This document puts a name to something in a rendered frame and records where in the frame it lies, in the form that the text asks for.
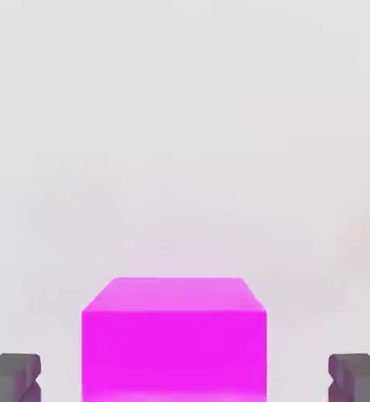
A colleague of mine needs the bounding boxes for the small magenta cube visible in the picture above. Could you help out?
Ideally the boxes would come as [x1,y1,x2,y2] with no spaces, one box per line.
[81,276,268,402]

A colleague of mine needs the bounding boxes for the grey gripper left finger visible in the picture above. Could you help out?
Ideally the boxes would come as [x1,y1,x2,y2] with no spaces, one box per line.
[0,353,42,402]

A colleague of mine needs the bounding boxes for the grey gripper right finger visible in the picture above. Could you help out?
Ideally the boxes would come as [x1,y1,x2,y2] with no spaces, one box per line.
[328,353,370,402]

